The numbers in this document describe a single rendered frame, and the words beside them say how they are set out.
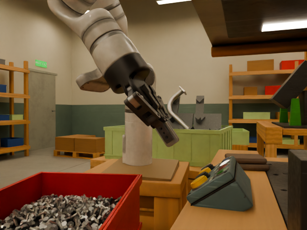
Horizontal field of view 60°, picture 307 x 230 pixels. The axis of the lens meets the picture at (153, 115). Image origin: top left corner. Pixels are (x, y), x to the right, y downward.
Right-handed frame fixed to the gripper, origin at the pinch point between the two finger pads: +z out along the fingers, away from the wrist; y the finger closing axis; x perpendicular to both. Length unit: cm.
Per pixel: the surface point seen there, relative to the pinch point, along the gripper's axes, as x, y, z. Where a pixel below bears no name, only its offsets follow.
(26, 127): 395, 445, -235
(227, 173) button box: -4.9, -2.2, 9.8
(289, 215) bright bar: -9.7, -15.4, 13.7
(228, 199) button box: -2.9, -2.3, 13.0
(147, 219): 26.4, 28.0, 14.2
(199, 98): 3, 111, -16
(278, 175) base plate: -9.8, 22.5, 19.8
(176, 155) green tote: 24, 80, 4
